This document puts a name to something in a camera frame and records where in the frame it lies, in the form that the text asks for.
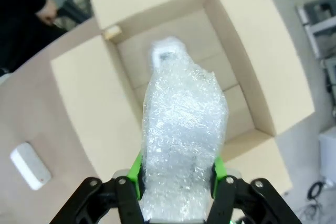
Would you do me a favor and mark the grey plastic stool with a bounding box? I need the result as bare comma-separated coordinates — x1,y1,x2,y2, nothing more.
51,0,94,27

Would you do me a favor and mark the grey metal frame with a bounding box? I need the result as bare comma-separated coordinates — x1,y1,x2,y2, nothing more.
297,0,336,59

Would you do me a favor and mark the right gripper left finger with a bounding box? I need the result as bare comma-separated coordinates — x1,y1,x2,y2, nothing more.
54,153,145,224

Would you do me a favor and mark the person's left hand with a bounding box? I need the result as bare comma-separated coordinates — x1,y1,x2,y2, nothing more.
39,0,57,24

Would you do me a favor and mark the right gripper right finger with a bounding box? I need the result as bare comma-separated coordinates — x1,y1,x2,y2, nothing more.
207,155,302,224

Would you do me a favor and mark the black cable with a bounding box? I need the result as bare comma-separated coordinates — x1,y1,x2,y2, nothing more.
306,179,332,201

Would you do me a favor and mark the open cardboard box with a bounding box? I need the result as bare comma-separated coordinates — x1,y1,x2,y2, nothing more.
49,0,316,196

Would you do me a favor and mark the plain bubble-wrapped clock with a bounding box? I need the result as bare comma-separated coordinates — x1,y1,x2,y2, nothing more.
141,36,230,221

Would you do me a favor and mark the unwrapped white clock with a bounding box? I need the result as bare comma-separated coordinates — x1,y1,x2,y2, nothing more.
9,142,53,191

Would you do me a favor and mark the person in black hoodie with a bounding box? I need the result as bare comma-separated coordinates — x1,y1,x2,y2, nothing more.
0,0,68,74

